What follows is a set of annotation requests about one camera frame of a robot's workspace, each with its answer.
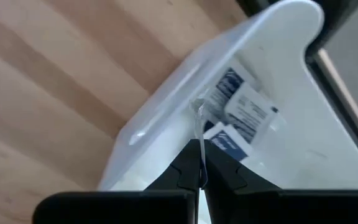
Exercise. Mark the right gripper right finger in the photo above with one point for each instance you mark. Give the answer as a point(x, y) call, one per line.
point(244, 199)

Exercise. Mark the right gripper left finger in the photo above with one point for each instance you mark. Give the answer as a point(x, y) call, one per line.
point(166, 199)

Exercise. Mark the blue and white wipe packet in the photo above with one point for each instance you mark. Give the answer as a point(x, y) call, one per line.
point(200, 124)
point(228, 143)
point(227, 85)

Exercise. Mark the white bin with wipe packets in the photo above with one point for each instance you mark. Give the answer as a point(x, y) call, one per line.
point(291, 62)

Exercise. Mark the black aluminium table frame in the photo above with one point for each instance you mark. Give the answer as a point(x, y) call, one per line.
point(334, 12)

